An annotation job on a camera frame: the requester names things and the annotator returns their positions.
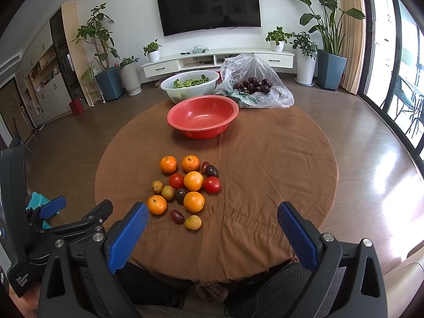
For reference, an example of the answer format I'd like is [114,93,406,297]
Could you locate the mandarin orange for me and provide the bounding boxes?
[181,155,200,173]
[147,195,167,215]
[160,156,178,174]

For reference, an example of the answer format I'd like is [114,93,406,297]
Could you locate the yellow lychee front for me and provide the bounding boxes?
[184,215,202,231]

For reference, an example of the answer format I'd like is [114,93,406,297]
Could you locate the dark plum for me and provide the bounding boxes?
[175,187,188,205]
[205,164,219,177]

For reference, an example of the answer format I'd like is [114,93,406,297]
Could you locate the large smooth orange front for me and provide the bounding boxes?
[183,192,205,213]

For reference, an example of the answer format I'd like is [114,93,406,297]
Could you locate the dark plum back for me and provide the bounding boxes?
[205,164,219,177]

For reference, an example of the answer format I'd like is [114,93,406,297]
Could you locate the red grape back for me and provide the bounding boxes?
[201,162,211,175]

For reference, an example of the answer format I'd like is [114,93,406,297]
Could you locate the person left hand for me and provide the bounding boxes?
[9,283,41,318]

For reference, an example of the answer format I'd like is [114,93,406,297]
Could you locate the brown round tablecloth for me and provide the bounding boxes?
[95,100,338,285]

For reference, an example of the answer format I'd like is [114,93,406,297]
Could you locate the red box on floor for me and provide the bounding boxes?
[69,98,85,116]

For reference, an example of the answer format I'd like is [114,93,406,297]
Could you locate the white storage shelf cabinet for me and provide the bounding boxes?
[16,23,71,126]

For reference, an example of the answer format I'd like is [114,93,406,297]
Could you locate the tall plant blue pot left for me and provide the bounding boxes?
[74,2,123,102]

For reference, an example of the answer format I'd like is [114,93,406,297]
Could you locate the plant white ribbed pot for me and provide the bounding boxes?
[119,56,142,96]

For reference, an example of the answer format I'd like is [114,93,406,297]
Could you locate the red plastic basin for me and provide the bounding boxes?
[167,95,239,140]

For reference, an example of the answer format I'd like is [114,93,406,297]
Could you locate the green leafy vegetables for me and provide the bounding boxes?
[173,75,210,88]

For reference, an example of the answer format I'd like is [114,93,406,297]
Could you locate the white plastic basin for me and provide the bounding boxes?
[160,70,220,104]

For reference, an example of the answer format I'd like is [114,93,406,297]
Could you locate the pile of dark plums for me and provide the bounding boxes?
[233,77,273,95]

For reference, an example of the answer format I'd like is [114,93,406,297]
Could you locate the small plant on cabinet left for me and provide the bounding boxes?
[143,39,161,63]

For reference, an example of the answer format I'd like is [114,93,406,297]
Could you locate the small plant on cabinet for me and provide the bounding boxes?
[143,39,161,63]
[265,26,292,52]

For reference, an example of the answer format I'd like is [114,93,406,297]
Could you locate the clear plastic bag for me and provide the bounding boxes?
[214,54,295,108]

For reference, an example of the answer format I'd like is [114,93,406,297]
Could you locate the large plant blue pot right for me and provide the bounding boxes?
[296,0,366,91]

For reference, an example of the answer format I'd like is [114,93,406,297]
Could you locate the white tv cabinet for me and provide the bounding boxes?
[142,48,295,78]

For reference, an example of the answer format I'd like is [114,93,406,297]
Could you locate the plant tall white pot right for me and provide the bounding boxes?
[290,32,318,87]

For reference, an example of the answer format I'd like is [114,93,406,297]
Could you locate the small plant on cabinet right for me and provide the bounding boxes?
[265,26,292,52]

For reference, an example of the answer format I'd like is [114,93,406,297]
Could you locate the beige curtain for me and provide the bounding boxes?
[339,0,366,95]

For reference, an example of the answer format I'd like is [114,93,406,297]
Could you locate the wall mounted black television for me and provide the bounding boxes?
[157,0,261,37]

